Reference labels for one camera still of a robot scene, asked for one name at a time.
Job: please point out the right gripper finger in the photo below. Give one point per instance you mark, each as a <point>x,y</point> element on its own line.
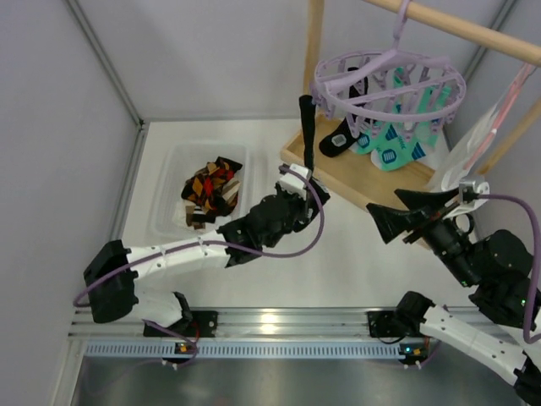
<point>416,200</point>
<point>392,222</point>

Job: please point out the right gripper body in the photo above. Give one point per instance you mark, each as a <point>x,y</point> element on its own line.
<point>421,226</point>

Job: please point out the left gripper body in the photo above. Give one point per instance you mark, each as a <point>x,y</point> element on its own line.
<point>308,202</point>

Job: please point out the black sock with white stripes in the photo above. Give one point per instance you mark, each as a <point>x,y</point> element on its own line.
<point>307,113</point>

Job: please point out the teal sock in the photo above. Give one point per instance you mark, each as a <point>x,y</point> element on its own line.
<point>395,150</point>
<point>426,132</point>

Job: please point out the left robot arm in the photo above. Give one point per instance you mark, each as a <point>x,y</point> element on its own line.
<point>119,278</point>

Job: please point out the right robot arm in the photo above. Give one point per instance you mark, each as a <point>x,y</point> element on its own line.
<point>503,273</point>

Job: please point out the wooden hanger rack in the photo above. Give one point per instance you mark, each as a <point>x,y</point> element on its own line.
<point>352,176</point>

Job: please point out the pile of socks in bin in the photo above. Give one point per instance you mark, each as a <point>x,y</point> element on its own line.
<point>209,196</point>

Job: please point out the purple round clip hanger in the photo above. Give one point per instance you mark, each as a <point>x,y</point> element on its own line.
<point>374,88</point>

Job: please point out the clear plastic bag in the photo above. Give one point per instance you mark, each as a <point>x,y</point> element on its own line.
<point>477,140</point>

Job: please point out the white plastic bin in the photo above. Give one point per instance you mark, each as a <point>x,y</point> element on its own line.
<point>167,221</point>

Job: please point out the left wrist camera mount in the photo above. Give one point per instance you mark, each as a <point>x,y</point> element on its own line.
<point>294,179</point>

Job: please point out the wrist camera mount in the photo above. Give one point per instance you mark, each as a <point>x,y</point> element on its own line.
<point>294,179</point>
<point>470,191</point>

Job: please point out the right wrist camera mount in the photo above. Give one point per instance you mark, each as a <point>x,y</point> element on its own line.
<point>470,191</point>

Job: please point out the aluminium rail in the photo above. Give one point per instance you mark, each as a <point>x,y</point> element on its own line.
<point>248,322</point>

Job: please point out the perforated cable duct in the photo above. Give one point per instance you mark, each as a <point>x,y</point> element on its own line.
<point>242,350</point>

